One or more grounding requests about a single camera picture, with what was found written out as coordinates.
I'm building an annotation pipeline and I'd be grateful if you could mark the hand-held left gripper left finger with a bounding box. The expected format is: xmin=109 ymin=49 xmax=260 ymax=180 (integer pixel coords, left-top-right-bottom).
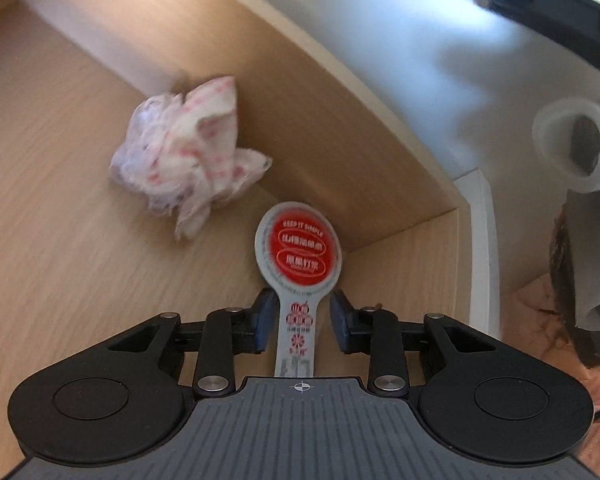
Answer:
xmin=107 ymin=287 xmax=277 ymax=397

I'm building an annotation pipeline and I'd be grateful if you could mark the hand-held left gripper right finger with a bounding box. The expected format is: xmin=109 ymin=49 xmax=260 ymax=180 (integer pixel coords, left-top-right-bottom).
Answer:
xmin=329 ymin=290 xmax=498 ymax=395

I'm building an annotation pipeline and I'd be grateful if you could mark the red lid snack packet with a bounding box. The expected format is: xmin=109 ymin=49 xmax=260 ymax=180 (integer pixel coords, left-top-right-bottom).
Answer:
xmin=254 ymin=201 xmax=343 ymax=378

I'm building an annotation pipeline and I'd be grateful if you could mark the wooden drawer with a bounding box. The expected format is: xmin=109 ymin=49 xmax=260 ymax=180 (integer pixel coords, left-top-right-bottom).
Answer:
xmin=0 ymin=0 xmax=502 ymax=466

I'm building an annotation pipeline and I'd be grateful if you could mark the crumpled red white wrapper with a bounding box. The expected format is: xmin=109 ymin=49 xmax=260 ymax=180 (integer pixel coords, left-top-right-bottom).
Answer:
xmin=109 ymin=75 xmax=273 ymax=242

